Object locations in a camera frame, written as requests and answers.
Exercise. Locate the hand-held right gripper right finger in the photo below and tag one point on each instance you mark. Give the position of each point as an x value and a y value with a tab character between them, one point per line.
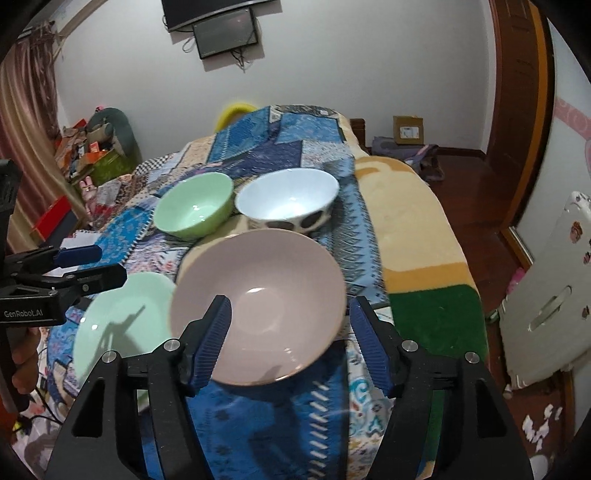
371	350

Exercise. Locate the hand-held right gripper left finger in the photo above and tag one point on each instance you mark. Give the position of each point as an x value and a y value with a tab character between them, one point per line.
212	341

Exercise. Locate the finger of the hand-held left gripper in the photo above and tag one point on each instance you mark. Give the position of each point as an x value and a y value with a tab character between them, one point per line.
78	256
92	279

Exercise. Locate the light green plate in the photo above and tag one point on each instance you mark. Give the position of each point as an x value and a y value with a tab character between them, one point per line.
120	300

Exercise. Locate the pink bowl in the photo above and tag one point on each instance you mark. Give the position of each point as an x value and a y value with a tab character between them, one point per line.
258	277

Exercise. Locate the green bowl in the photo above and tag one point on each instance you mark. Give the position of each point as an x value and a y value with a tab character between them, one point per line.
194	203

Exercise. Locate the white spotted bowl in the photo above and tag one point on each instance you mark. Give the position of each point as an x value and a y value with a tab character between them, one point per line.
286	194

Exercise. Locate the person's left hand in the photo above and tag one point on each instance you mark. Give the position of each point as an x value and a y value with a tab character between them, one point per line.
27	360

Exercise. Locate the white cloth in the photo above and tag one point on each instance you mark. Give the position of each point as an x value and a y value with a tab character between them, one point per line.
81	241

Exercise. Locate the red box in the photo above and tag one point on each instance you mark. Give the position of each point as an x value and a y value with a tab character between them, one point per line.
53	219

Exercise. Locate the pink bunny toy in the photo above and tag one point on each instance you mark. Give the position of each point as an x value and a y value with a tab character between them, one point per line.
88	189

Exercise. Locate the green cardboard box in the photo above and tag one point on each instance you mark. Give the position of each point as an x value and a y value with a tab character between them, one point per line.
111	168

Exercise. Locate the pile of boxes and bags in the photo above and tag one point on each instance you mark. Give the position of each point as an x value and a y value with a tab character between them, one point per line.
78	143

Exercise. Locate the yellow and green fleece blanket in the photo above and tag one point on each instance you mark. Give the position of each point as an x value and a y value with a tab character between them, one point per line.
415	240

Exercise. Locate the striped brown curtain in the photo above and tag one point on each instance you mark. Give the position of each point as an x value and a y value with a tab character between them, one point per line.
27	115

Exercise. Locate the white paper scraps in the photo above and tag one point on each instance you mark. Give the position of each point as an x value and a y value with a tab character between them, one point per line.
538	427

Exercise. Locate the purple cloth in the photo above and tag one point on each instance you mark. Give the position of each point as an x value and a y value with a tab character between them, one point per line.
415	159

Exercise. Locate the patchwork printed blanket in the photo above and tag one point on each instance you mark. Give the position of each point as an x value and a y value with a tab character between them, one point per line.
295	138

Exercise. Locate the white heart-print sliding door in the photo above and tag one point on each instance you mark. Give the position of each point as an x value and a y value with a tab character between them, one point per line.
570	152

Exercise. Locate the wooden door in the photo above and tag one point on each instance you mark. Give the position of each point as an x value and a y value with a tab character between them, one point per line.
510	83

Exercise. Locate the wooden bed frame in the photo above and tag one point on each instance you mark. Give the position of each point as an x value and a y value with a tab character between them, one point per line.
358	131

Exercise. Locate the small wall monitor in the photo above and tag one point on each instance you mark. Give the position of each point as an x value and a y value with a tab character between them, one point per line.
226	34

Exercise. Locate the black wall television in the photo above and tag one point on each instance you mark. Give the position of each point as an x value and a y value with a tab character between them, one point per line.
217	11

